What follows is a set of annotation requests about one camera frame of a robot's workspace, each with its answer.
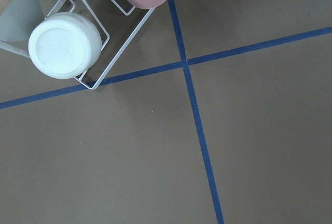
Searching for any white cup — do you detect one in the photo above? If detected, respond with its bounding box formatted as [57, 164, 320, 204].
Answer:
[28, 12, 102, 79]

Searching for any pale grey cup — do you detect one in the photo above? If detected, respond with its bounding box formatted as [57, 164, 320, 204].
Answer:
[1, 0, 44, 42]

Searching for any white wire cup rack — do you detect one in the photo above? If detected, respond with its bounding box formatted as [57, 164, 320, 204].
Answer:
[0, 0, 156, 91]

